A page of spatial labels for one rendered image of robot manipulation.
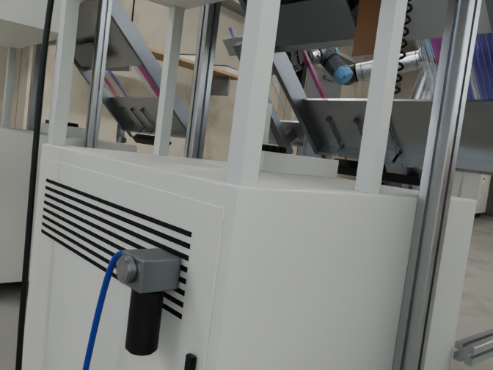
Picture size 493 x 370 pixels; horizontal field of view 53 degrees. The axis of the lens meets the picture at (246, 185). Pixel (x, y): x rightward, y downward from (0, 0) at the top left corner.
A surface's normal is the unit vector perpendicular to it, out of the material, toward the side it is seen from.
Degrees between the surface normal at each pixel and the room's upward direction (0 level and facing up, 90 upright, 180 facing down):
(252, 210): 90
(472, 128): 136
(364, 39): 90
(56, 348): 90
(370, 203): 90
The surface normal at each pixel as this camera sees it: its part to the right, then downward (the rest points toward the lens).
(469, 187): -0.59, -0.01
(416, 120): -0.61, 0.68
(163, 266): 0.65, 0.14
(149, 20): 0.79, 0.14
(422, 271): -0.75, -0.04
